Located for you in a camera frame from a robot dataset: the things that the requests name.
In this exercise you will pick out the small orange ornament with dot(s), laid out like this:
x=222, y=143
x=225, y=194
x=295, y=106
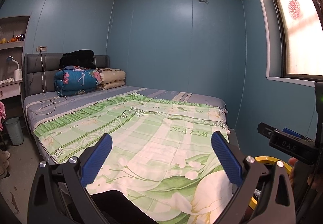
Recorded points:
x=12, y=38

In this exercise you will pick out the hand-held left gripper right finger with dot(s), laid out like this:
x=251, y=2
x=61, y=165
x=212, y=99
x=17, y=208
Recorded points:
x=227, y=158

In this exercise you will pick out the yellow-rimmed black bucket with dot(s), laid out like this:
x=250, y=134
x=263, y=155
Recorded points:
x=262, y=159

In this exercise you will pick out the yellow fruit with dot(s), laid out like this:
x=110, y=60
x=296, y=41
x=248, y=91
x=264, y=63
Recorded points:
x=3, y=40

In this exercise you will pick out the blue floral folded quilt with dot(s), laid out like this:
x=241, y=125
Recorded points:
x=75, y=80

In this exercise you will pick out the green floral blanket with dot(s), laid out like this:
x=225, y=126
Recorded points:
x=156, y=153

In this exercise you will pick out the white nightstand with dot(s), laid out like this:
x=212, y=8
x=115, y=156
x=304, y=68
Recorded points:
x=10, y=90

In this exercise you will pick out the grey upholstered bed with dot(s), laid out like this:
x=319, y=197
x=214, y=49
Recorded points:
x=35, y=65

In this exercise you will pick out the red paper window decoration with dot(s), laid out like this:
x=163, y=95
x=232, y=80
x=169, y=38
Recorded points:
x=294, y=8

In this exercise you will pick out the dark shiny ornament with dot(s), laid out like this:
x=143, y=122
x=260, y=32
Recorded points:
x=20, y=37

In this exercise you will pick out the white desk lamp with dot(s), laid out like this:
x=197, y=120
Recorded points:
x=17, y=74

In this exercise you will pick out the pink floral cloth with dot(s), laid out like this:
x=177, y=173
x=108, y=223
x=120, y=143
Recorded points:
x=2, y=115

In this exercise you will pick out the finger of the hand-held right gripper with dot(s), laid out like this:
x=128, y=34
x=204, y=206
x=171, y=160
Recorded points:
x=266, y=129
x=290, y=132

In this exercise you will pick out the white cloth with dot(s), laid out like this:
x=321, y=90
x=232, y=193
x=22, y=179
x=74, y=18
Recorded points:
x=6, y=80

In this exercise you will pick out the light green wastebasket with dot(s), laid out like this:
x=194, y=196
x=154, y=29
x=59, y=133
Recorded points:
x=14, y=132

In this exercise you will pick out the white wall socket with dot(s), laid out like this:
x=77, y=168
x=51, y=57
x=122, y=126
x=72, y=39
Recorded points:
x=41, y=48

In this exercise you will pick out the window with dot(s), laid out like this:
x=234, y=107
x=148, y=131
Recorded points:
x=297, y=37

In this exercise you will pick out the beige shoe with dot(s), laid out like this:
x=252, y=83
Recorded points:
x=3, y=155
x=2, y=168

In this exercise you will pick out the person's leg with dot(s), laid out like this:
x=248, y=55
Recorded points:
x=116, y=206

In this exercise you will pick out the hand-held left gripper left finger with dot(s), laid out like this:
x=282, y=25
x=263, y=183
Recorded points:
x=98, y=157

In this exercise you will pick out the person's right hand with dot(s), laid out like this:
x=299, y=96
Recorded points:
x=292, y=163

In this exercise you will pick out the beige stacked pillows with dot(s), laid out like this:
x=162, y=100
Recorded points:
x=112, y=75

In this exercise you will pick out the black clothing pile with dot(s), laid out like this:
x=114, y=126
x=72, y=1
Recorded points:
x=77, y=57

